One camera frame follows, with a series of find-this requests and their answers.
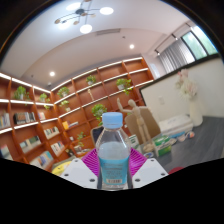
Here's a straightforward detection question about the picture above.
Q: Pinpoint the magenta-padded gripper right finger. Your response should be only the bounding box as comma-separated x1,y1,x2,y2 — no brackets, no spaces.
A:
128,148,169,190

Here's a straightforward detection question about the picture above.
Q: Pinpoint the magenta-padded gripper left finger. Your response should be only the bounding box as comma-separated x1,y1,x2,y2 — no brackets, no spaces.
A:
59,148,101,190

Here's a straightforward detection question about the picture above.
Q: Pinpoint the clear blue-capped water bottle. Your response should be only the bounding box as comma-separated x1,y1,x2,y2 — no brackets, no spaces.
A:
95,111,132,191

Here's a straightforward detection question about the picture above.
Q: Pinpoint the green tissue pack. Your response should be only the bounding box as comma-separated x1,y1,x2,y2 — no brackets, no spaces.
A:
151,134,173,158

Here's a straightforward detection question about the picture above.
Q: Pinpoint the green and white carton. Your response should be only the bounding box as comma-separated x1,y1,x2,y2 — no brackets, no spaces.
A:
129,134,140,151

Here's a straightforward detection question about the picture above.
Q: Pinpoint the black chair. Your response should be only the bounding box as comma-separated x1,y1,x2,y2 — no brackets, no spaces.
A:
90,125,104,144

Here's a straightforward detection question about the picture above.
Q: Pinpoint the wooden artist mannequin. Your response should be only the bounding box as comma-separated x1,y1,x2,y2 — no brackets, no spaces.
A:
116,97,156,154

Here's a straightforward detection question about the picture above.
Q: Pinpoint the stack of white packs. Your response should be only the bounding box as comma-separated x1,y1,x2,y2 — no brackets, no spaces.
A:
158,113,194,136

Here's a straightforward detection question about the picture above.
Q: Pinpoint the white vase with flowers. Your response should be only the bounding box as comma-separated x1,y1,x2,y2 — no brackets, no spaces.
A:
175,68,204,128

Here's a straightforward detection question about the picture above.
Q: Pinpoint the grey curtain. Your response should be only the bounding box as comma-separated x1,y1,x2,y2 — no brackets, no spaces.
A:
158,36,196,74

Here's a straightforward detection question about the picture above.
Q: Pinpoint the black ceiling track light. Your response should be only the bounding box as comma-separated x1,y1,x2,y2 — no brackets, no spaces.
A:
153,23,194,56

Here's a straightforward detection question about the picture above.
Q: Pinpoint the window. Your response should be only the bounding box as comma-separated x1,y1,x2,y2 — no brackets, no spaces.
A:
181,24,219,61

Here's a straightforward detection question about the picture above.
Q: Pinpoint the ceiling air vent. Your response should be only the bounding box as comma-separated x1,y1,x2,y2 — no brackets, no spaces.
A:
95,28,122,37

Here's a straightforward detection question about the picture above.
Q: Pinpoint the branching ceiling lamp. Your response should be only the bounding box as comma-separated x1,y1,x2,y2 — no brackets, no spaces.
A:
54,0,115,35

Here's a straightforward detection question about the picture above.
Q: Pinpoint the wooden wall shelf unit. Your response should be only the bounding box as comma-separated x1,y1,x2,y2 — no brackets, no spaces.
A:
0,56,155,169

